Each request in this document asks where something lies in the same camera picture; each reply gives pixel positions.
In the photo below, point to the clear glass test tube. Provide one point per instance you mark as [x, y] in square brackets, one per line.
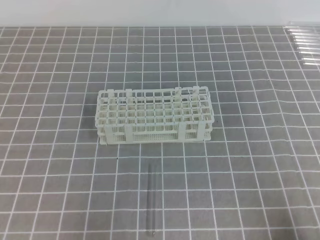
[151, 200]

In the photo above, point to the white plastic test tube rack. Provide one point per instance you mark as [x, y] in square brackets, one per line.
[171, 115]

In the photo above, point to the spare clear glass test tubes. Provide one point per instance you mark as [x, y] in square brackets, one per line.
[306, 41]

